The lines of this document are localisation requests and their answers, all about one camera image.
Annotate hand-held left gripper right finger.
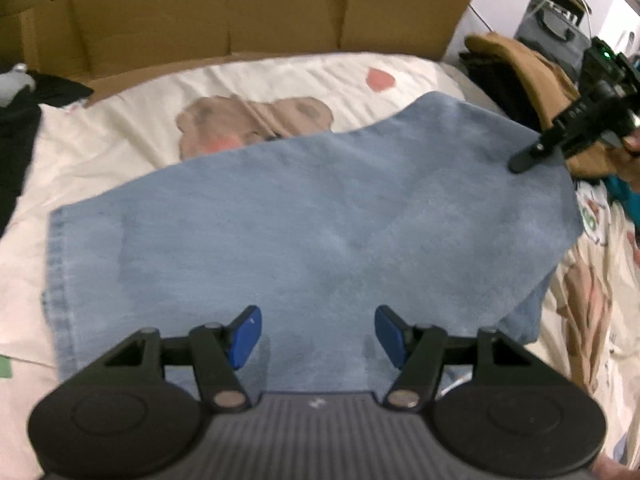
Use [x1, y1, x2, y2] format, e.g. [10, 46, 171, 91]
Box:
[374, 305, 535, 409]

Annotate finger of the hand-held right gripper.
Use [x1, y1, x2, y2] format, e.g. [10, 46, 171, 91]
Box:
[508, 131, 567, 176]

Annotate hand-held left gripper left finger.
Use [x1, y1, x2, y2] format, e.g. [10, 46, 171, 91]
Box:
[102, 305, 263, 412]

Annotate blue denim pants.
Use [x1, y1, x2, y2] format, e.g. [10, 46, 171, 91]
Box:
[42, 91, 584, 397]

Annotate white printed t-shirt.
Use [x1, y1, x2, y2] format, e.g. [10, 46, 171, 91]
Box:
[574, 180, 617, 247]

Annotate grey suitcase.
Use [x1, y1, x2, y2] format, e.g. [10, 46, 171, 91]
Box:
[514, 7, 592, 72]

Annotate brown garment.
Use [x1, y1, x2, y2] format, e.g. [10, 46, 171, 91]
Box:
[464, 32, 622, 180]

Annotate teal printed shirt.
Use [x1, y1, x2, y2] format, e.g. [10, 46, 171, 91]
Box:
[604, 174, 640, 227]

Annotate white printed bed sheet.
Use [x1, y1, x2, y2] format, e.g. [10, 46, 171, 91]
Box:
[0, 52, 640, 480]

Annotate black garment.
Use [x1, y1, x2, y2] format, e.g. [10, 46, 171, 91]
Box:
[0, 72, 94, 237]

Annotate cardboard box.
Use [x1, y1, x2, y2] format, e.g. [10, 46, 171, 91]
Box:
[0, 0, 477, 107]

